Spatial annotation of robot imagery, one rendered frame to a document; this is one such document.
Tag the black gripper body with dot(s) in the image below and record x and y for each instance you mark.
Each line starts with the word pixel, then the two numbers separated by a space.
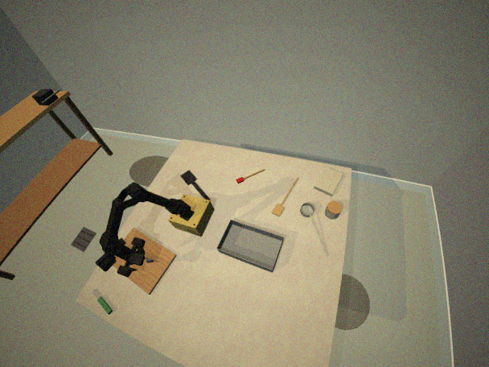
pixel 125 270

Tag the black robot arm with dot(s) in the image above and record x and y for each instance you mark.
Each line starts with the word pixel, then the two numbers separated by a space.
pixel 109 239

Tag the grey roasting tin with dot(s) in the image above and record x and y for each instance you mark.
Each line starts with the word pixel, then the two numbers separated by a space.
pixel 254 246

